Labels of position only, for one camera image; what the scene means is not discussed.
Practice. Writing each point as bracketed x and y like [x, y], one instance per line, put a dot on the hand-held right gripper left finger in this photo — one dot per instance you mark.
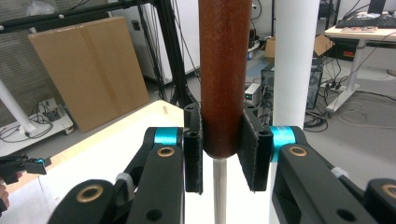
[193, 161]

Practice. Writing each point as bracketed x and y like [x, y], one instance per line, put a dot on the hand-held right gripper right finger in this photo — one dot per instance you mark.
[258, 161]

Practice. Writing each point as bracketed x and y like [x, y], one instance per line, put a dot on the white hook stand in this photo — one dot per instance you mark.
[295, 62]

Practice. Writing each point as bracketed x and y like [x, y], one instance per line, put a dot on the white wheeled platform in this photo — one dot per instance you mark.
[59, 124]

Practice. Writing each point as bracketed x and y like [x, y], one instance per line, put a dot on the white grid mat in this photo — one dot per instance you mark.
[102, 161]

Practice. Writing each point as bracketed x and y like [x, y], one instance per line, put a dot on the small grey device box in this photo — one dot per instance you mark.
[252, 91]

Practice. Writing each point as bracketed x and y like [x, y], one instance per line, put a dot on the flat cardboard panel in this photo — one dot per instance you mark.
[87, 71]

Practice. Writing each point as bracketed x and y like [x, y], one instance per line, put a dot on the small cardboard box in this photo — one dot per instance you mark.
[323, 45]

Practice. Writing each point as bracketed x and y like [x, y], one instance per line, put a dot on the white office desk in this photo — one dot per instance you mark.
[358, 32]

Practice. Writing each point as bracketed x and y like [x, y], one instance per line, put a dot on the black keyboard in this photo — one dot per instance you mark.
[367, 22]

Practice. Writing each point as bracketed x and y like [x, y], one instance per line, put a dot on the black monitor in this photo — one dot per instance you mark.
[376, 6]

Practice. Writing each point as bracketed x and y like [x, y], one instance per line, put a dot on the white stand post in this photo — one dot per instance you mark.
[14, 107]

